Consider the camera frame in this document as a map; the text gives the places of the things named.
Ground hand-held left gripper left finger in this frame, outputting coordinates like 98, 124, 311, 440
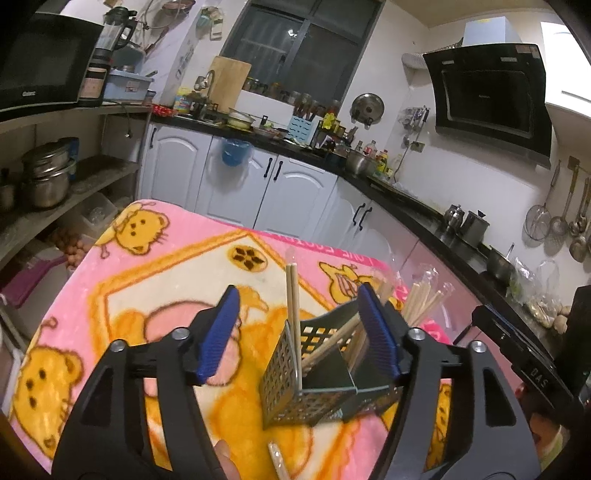
51, 285, 242, 480

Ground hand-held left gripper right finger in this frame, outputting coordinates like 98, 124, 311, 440
358, 282, 541, 480

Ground bunch of chopsticks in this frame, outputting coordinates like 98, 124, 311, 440
376, 265, 455, 330

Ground dark green utensil basket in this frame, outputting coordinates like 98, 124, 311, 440
259, 311, 407, 428

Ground person's right hand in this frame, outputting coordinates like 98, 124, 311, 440
526, 408, 568, 468

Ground person's left hand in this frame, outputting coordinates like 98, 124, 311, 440
213, 439, 243, 480

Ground brown potatoes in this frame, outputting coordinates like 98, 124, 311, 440
551, 305, 574, 331

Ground clear plastic bags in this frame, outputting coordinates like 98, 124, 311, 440
512, 258, 562, 306

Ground pink printed bear blanket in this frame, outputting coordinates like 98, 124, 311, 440
9, 198, 455, 480

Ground steel cooking pot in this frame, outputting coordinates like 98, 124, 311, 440
487, 244, 516, 282

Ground black kitchen countertop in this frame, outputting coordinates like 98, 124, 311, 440
150, 113, 573, 352

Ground small steel kettle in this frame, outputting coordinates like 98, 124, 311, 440
444, 204, 465, 232

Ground hanging steel ladle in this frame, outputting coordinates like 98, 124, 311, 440
549, 161, 581, 236

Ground tall steel pitcher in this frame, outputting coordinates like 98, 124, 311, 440
462, 210, 491, 248

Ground white kitchen cabinets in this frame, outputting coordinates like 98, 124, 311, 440
139, 122, 462, 333

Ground steel mixing bowl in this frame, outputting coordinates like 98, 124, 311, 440
345, 148, 375, 176

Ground pile of brown eggs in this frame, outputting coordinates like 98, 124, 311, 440
48, 228, 93, 269

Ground hanging plastic bag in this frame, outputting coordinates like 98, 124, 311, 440
222, 138, 253, 167

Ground purple plastic container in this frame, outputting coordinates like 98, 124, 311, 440
0, 258, 68, 308

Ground metal storage shelf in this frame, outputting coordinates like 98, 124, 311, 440
0, 104, 153, 278

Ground blue knife block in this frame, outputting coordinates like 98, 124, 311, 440
288, 114, 317, 140

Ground hanging steel pot lid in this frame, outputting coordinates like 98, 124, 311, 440
349, 92, 385, 127

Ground stacked steel pots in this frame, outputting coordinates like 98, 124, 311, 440
21, 143, 77, 209

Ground wooden cutting board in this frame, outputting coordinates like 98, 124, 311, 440
209, 55, 253, 114

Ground steel kitchen faucet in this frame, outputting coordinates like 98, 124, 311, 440
194, 69, 217, 100

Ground black range hood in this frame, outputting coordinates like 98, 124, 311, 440
422, 44, 554, 169

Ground blue plastic dish box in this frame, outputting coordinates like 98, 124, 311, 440
104, 69, 156, 103

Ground dark kitchen window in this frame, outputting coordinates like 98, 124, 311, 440
221, 0, 387, 110

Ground blender with clear jug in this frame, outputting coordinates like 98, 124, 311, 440
78, 7, 137, 108

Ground black microwave oven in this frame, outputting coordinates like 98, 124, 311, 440
0, 11, 105, 114

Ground hanging wire strainer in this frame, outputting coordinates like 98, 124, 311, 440
524, 159, 562, 242

